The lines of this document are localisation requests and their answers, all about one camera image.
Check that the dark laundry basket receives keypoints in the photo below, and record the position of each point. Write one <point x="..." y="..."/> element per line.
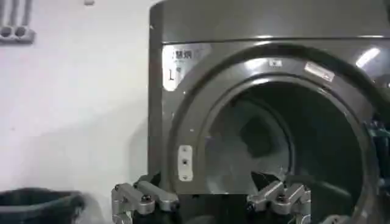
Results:
<point x="33" y="207"/>

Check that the grey wall pipes with bracket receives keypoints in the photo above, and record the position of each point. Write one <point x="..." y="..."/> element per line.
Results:
<point x="15" y="32"/>

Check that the grey dryer with round opening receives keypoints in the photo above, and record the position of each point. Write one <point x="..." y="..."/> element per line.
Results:
<point x="243" y="21"/>

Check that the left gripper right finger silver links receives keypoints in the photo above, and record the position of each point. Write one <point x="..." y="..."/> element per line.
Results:
<point x="283" y="202"/>

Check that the white latch plate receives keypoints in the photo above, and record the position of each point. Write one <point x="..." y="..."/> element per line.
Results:
<point x="185" y="162"/>

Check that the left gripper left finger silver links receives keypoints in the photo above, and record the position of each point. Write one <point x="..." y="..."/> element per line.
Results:
<point x="143" y="202"/>

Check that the white label sticker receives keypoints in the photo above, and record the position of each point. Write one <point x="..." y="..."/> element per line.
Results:
<point x="176" y="65"/>

